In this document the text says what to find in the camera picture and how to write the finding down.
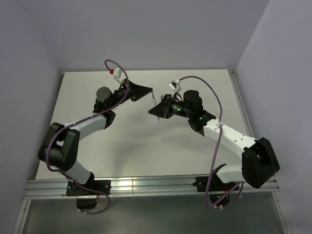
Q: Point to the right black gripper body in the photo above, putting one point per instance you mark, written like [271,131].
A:
[172,107]

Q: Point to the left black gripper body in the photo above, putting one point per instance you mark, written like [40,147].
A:
[121,93]

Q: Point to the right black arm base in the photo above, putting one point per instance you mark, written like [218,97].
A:
[218,194]

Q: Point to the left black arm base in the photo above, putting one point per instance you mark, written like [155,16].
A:
[85,190]

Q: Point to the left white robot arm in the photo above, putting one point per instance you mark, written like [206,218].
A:
[59,149]

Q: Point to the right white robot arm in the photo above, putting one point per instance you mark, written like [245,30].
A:
[258,160]

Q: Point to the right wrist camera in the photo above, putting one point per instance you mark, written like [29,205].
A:
[175,86]

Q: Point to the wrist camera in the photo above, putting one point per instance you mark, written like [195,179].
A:
[117,74]
[175,86]

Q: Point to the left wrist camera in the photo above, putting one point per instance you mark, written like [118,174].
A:
[117,74]

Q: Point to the aluminium mounting rail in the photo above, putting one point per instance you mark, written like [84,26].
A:
[120,187]

